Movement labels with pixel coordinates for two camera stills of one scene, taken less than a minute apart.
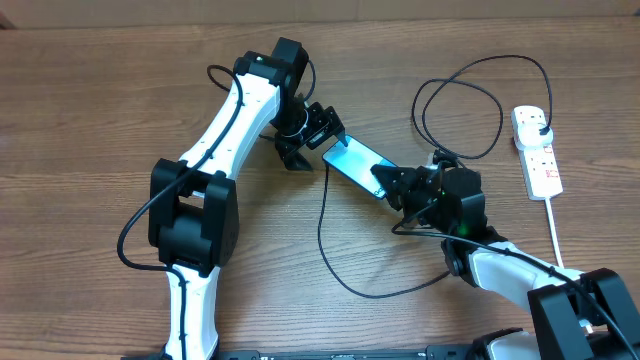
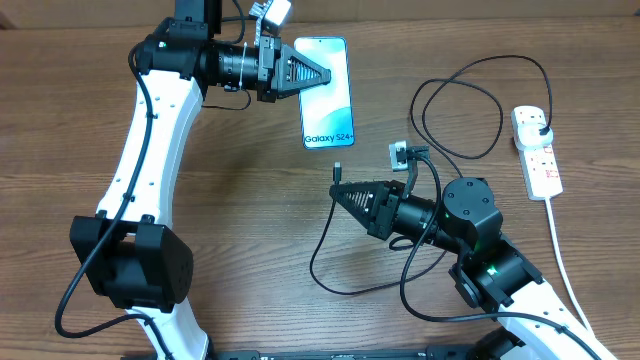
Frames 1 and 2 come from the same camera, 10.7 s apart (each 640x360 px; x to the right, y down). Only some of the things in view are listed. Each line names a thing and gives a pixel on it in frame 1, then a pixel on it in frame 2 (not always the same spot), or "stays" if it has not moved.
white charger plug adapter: x=528 y=136 stays
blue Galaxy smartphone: x=355 y=161 to x=326 y=110
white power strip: x=542 y=172 stays
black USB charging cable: x=344 y=277 to x=436 y=260
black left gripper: x=326 y=123 to x=270 y=49
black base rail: x=430 y=352 stays
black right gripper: x=399 y=191 to x=390 y=195
